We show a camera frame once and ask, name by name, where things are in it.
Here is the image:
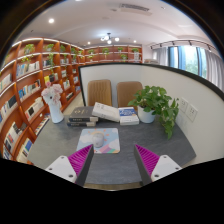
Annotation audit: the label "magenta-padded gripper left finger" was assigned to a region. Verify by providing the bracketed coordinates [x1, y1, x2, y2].
[45, 143, 95, 187]

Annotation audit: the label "white book with blue cover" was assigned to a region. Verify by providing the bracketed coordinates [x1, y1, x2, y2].
[118, 106, 140, 127]

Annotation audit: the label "ceiling air vent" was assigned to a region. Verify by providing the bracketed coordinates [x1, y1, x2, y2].
[118, 3, 153, 17]

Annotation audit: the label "white computer mouse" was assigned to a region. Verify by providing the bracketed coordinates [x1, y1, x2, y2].
[92, 131, 106, 149]

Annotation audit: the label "black track light rail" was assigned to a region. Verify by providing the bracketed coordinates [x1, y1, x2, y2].
[149, 39, 218, 51]

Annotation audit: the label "green plant in white pot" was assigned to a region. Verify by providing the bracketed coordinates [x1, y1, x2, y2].
[127, 85, 180, 140]

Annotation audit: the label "thick white book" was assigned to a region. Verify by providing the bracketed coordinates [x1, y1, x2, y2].
[91, 101, 122, 123]

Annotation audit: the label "white sheer curtain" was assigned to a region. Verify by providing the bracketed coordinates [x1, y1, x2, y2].
[204, 48, 224, 93]
[154, 46, 170, 67]

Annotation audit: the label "pastel printed mouse pad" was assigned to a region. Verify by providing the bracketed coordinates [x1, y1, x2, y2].
[76, 127, 121, 155]

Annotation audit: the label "large dark grey book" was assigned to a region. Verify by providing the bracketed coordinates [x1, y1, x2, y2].
[68, 105, 99, 123]

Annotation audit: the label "white vase with pink flowers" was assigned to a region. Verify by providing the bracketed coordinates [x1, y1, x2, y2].
[40, 82, 65, 125]

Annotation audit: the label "white wall socket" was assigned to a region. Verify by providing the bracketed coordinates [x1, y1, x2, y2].
[185, 103, 199, 123]
[178, 97, 189, 114]

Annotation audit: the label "orange wooden bookshelf unit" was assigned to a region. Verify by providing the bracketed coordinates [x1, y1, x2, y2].
[0, 37, 144, 164]

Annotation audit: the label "recessed ceiling lights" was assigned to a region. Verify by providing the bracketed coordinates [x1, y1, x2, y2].
[47, 17, 93, 46]

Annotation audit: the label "black chandelier with white globes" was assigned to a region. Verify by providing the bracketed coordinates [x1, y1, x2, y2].
[100, 32, 120, 45]

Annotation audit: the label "window with blue frame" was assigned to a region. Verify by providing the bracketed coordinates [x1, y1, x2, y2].
[167, 45, 209, 79]

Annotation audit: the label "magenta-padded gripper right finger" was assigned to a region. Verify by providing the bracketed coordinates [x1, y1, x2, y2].
[133, 143, 183, 187]

